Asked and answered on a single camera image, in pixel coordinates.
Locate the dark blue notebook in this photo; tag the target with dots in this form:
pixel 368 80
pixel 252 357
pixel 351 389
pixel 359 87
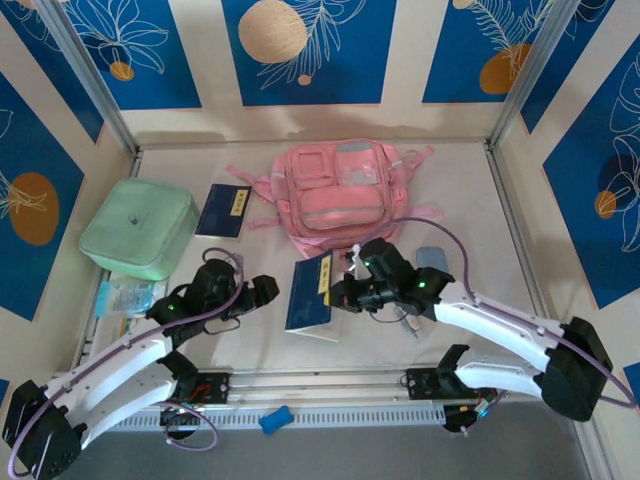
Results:
pixel 306 300
pixel 220 212

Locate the pink school backpack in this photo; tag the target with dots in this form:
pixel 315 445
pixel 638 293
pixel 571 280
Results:
pixel 340 200

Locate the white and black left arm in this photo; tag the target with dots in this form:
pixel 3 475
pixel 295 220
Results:
pixel 115 360

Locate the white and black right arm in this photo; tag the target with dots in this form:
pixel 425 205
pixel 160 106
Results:
pixel 500 320

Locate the clear plastic stationery bag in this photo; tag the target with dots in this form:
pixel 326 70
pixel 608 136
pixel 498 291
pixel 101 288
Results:
pixel 409 327

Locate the mint green lunch bag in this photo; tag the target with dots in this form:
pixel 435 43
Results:
pixel 140 225

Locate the grey blue pencil case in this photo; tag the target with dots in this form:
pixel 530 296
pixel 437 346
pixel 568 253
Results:
pixel 432 257

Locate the light blue tissue packet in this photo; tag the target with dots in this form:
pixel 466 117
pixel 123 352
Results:
pixel 122 297

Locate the blue bone-shaped object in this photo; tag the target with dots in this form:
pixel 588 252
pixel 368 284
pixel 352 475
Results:
pixel 274 420

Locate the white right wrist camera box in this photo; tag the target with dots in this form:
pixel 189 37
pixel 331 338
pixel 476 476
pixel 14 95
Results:
pixel 357 257

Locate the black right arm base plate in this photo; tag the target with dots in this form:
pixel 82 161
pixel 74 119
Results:
pixel 420 382

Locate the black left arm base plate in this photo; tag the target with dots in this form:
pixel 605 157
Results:
pixel 215 387

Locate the aluminium mounting rail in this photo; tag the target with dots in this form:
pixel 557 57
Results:
pixel 310 382

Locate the aluminium table edge rail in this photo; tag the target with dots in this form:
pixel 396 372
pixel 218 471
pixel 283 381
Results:
pixel 135 167
pixel 511 210

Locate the aluminium frame post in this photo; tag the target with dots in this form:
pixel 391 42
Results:
pixel 85 75
pixel 530 75

